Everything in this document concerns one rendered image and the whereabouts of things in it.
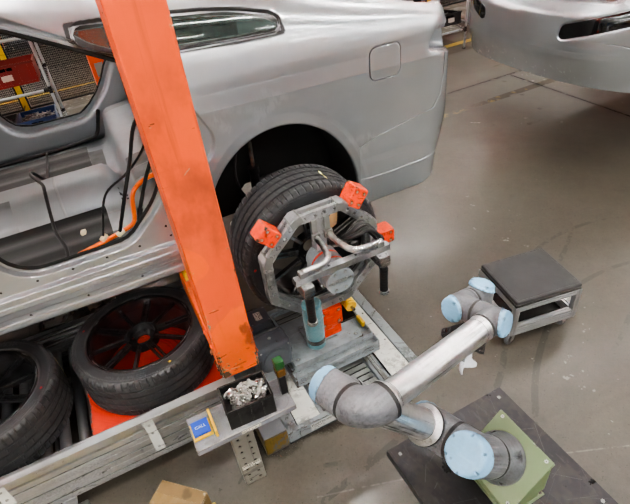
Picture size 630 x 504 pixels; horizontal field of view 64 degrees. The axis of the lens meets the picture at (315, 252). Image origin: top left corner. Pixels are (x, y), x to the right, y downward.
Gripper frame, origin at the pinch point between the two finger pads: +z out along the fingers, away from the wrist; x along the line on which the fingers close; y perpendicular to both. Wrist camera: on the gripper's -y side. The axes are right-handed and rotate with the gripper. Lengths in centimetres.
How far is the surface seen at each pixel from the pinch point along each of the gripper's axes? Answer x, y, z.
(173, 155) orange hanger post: -44, -91, -83
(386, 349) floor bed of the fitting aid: 55, -41, 45
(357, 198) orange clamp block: 21, -52, -53
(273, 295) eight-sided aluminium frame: -2, -80, -13
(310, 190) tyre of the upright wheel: 13, -70, -56
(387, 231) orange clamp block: 37, -42, -34
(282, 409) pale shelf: -25, -66, 26
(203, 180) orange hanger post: -37, -87, -74
